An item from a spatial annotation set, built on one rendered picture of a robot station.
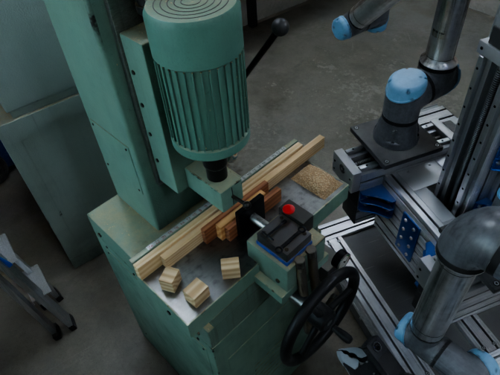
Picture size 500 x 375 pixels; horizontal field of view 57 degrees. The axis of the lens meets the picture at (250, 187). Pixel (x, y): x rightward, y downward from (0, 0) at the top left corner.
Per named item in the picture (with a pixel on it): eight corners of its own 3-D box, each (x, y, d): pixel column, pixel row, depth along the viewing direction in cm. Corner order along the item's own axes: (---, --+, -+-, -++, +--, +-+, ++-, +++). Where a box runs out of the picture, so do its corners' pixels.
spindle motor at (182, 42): (207, 175, 96) (183, 34, 73) (156, 139, 105) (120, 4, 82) (266, 134, 104) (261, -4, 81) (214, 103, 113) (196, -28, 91)
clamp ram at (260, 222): (257, 250, 117) (256, 228, 111) (237, 234, 121) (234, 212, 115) (281, 230, 121) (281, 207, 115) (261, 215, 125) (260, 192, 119)
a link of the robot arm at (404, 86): (373, 111, 152) (379, 75, 142) (402, 95, 157) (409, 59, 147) (402, 129, 145) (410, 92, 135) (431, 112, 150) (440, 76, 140)
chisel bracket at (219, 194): (224, 217, 115) (220, 194, 109) (188, 190, 122) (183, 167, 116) (245, 201, 118) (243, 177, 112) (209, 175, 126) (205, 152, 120)
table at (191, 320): (217, 367, 104) (214, 355, 99) (138, 286, 120) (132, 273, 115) (375, 214, 132) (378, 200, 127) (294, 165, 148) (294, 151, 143)
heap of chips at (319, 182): (324, 199, 129) (324, 193, 127) (290, 178, 135) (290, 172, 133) (343, 184, 132) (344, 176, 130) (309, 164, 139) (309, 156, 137)
